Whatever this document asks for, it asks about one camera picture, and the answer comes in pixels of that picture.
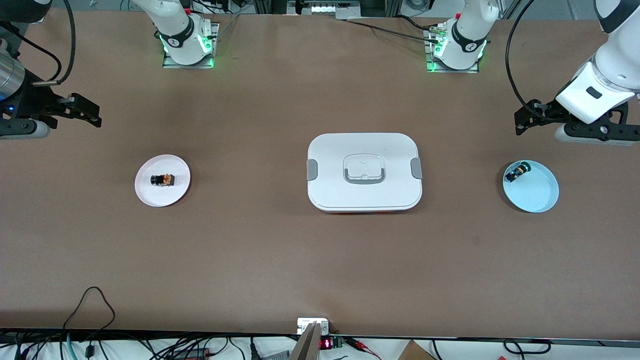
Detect black power adapter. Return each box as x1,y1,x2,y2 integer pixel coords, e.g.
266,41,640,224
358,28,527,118
170,347,212,360

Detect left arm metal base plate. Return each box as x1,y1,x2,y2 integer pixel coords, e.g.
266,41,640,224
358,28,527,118
424,27,480,74

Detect light blue round plate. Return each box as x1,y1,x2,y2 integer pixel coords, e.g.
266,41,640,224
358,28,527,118
502,159,560,214

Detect thin black coiled cable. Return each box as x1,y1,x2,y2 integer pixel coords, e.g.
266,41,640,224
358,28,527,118
502,338,552,357

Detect metal frame structure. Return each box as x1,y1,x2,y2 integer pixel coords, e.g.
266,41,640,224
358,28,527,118
252,0,404,20

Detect grey aluminium bar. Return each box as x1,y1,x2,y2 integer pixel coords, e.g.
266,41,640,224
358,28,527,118
289,322,321,360

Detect red clip wires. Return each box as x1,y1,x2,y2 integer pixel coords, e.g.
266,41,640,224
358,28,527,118
345,337,382,360

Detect black looped cable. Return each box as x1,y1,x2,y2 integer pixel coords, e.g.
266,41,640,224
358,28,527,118
62,286,116,360

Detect black cable across table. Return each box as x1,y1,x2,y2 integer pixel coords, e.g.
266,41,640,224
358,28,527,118
345,19,442,44

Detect small white mount block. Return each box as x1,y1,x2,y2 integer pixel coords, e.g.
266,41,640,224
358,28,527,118
297,318,330,335

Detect pink round plate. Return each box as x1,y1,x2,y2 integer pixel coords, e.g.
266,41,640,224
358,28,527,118
134,154,191,208

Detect brown cardboard piece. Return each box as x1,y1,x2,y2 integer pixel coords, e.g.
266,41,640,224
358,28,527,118
397,340,437,360

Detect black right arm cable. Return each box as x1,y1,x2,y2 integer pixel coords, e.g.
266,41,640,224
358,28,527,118
0,0,77,87

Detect small black blue toy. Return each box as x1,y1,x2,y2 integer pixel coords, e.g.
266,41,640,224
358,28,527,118
505,162,532,183

